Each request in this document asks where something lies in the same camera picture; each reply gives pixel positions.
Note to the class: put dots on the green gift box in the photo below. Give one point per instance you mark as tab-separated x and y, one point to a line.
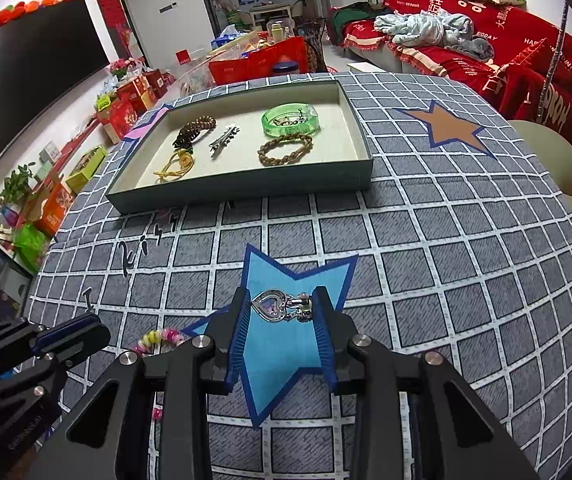
86	170

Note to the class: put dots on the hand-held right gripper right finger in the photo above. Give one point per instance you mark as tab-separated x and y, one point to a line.
327	340

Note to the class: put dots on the translucent green bangle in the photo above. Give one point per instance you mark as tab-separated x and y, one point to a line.
267	122

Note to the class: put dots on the grey checked tablecloth with stars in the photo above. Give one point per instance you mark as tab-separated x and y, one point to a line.
441	260

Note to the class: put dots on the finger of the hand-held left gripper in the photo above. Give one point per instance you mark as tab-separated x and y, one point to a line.
26	385
73	337

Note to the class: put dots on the silver duckbill hair clip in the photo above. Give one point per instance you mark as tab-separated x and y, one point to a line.
222	139

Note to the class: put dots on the dark green clothes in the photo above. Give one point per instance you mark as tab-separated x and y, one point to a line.
356	17

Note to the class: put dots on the clear plastic bags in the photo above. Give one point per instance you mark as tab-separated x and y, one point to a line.
193	77

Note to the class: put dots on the metal walking cane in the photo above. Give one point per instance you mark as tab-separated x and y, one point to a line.
552	60

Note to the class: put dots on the shallow grey-green jewelry tray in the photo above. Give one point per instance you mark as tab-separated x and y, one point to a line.
226	174

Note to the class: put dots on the pink flower bouquet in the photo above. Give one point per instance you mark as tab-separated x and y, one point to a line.
125	66

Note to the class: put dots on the silver heart pendant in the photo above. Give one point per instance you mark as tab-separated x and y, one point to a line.
268	306

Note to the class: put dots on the small silver charm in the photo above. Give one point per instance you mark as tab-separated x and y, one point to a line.
286	121

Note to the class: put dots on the black television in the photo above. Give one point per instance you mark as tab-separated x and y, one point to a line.
31	75

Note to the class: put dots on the red gift box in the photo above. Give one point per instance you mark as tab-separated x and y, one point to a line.
136	92
157	82
118	120

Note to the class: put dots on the jar with blue lid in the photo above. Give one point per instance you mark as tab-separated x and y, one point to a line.
286	68

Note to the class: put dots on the green packet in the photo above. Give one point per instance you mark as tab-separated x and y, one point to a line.
30	245

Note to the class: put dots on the small white side table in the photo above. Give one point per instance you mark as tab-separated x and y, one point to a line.
363	67

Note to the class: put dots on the red door decoration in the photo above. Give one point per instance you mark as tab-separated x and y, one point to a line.
116	22

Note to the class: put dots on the green potted plant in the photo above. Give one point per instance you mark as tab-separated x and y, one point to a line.
16	182

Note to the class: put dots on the row of coloured paper lanterns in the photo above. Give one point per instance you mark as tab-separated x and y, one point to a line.
26	7

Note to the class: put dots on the black hair claw clip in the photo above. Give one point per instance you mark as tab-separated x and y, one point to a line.
191	135

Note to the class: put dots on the grey crumpled cloth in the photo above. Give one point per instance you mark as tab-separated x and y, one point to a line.
476	49

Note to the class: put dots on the orange gift box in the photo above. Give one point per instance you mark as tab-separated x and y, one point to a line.
53	207

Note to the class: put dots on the white door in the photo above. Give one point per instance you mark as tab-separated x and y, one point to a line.
176	20

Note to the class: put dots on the red covered sofa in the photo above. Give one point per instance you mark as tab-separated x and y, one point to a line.
366	55

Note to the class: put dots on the light blue crumpled clothes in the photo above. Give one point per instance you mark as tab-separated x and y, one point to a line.
421	29

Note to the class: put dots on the red printed sofa blanket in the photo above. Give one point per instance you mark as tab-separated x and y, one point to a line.
516	60

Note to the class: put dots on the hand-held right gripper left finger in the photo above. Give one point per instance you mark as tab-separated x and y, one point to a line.
237	340

